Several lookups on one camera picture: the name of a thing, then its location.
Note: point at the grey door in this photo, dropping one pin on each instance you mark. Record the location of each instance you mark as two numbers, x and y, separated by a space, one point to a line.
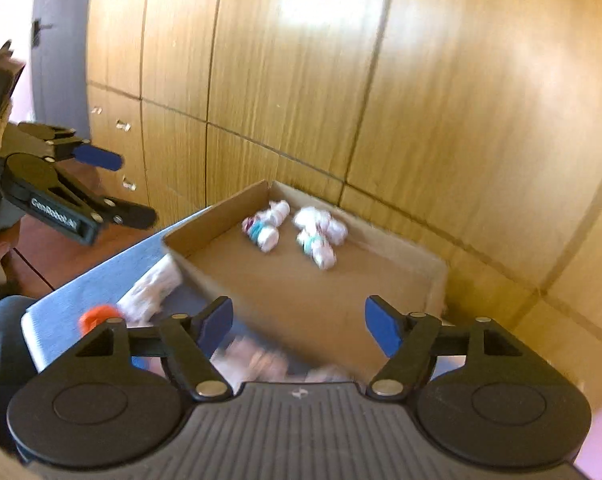
61 0

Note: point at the wooden wardrobe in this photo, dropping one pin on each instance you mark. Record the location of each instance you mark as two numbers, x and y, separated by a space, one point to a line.
431 110

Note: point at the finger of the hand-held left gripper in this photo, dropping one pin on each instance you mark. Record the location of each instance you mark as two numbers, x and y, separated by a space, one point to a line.
136 216
101 157

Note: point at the blue blanket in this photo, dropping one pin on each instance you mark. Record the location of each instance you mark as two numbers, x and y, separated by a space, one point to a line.
81 290

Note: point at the white pink sock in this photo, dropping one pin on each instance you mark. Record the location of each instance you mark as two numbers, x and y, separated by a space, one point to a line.
151 290

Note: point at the orange sock pair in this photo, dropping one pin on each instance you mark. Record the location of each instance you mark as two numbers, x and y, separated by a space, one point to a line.
97 317

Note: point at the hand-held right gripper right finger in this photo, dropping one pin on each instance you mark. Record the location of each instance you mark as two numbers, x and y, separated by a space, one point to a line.
383 330

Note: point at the pale sock pile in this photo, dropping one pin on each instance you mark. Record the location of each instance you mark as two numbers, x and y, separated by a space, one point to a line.
261 360

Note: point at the person's leg in dark pants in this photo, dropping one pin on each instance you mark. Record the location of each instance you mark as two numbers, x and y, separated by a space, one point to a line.
3 350

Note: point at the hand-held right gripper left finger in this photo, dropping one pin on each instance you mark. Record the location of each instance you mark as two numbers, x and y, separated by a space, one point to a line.
217 324

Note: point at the cardboard box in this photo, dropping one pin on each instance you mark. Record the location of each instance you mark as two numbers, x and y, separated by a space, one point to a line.
291 300

